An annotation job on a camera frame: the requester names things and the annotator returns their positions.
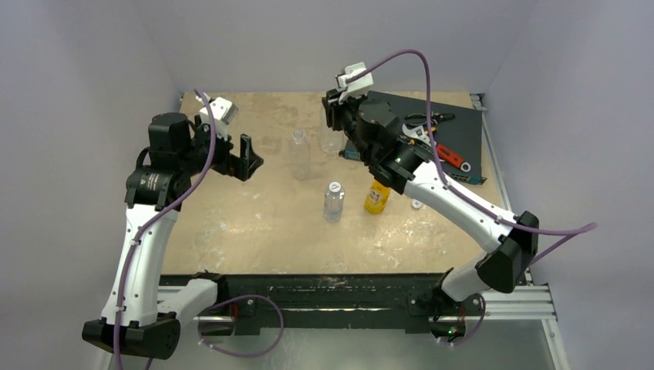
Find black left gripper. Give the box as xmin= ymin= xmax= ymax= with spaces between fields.
xmin=179 ymin=115 xmax=261 ymax=180

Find clear bottle QR cap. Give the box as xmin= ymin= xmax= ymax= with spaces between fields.
xmin=289 ymin=129 xmax=311 ymax=180

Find small clear water bottle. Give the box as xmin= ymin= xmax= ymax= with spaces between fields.
xmin=323 ymin=181 xmax=345 ymax=222

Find yellow juice bottle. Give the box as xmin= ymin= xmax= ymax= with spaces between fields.
xmin=364 ymin=180 xmax=391 ymax=214

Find clear bottle blue cap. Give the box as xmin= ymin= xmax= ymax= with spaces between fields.
xmin=319 ymin=107 xmax=344 ymax=155

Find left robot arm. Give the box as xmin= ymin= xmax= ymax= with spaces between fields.
xmin=82 ymin=113 xmax=263 ymax=360

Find adjustable wrench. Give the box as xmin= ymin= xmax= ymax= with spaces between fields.
xmin=402 ymin=123 xmax=438 ymax=151

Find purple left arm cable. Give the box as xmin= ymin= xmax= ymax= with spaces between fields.
xmin=112 ymin=90 xmax=217 ymax=370

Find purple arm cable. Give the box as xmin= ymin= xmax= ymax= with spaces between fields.
xmin=112 ymin=90 xmax=217 ymax=370
xmin=347 ymin=49 xmax=598 ymax=267

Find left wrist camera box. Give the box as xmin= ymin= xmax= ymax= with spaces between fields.
xmin=199 ymin=95 xmax=238 ymax=141

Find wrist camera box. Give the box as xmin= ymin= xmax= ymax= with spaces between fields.
xmin=336 ymin=62 xmax=374 ymax=103
xmin=199 ymin=95 xmax=238 ymax=141

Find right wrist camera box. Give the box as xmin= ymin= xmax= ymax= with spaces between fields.
xmin=336 ymin=62 xmax=374 ymax=103

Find black handled cutters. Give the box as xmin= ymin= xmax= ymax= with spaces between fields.
xmin=403 ymin=112 xmax=456 ymax=127

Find red handled tool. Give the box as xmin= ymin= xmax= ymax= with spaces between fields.
xmin=436 ymin=143 xmax=471 ymax=173

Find dark network switch box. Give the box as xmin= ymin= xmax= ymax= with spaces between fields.
xmin=369 ymin=91 xmax=486 ymax=185

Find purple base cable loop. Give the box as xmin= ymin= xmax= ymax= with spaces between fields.
xmin=197 ymin=292 xmax=285 ymax=358

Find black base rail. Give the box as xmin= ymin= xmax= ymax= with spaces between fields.
xmin=160 ymin=273 xmax=532 ymax=337

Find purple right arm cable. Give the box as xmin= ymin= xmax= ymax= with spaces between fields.
xmin=347 ymin=49 xmax=598 ymax=267

